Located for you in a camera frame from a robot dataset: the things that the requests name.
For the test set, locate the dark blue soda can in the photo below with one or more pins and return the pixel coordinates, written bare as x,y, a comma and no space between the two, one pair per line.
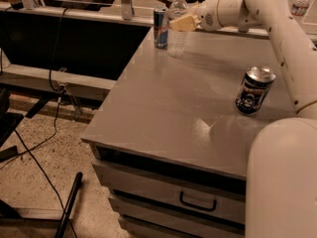
254,88

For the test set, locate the grey metal post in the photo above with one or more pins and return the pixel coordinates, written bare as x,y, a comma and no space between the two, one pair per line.
127,9

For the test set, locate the black drawer handle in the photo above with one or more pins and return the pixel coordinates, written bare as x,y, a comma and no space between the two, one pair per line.
196,203

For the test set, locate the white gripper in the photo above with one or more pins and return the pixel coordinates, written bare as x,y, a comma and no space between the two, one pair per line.
208,16

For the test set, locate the blue silver redbull can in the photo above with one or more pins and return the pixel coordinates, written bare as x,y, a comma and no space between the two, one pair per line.
160,27

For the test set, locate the grey drawer cabinet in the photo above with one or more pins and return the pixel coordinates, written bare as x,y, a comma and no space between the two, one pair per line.
171,125

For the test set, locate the clear plastic water bottle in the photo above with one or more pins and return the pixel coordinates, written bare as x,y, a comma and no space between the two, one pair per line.
176,39

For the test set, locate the black stand leg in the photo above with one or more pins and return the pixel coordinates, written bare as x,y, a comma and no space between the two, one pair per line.
65,217

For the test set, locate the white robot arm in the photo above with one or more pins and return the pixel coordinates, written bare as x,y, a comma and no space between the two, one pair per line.
281,191

